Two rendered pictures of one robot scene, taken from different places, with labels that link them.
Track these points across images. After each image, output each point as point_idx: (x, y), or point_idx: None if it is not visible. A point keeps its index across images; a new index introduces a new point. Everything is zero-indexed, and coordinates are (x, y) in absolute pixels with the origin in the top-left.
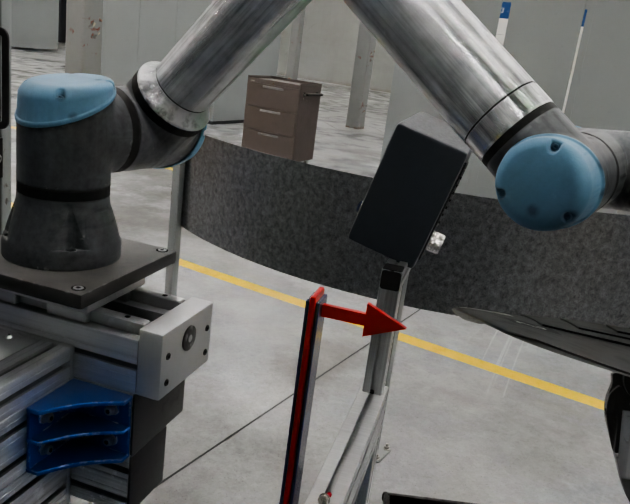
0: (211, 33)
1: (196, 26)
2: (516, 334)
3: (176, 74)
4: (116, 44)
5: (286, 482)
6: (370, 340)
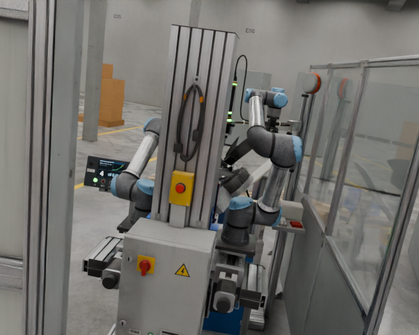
0: (148, 159)
1: (145, 159)
2: (239, 174)
3: (142, 171)
4: None
5: (216, 205)
6: (133, 209)
